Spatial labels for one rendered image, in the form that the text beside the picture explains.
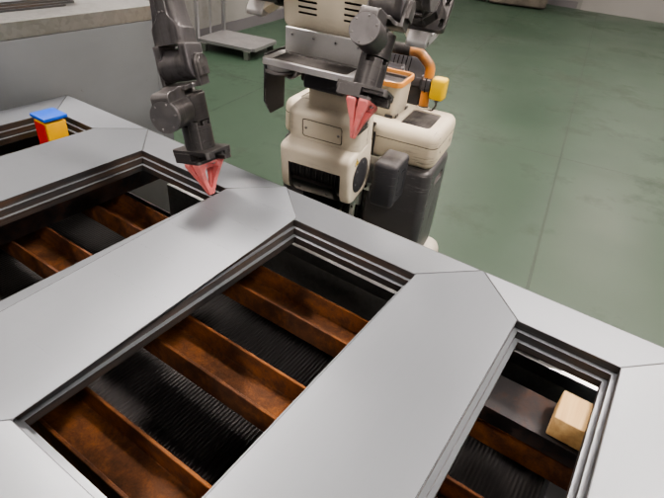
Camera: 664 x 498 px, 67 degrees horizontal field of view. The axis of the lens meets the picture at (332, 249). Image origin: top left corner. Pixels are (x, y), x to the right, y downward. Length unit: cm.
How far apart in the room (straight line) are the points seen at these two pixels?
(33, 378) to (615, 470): 71
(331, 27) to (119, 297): 84
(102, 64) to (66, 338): 110
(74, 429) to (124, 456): 10
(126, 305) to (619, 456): 69
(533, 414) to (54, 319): 71
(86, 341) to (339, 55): 88
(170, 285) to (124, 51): 107
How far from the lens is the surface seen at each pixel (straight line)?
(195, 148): 103
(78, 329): 79
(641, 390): 85
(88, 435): 89
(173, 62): 101
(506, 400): 85
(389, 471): 63
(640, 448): 77
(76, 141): 134
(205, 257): 89
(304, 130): 146
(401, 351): 74
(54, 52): 165
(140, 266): 88
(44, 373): 75
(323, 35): 133
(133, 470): 84
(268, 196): 106
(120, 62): 177
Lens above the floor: 138
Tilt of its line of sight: 35 degrees down
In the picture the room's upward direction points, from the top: 6 degrees clockwise
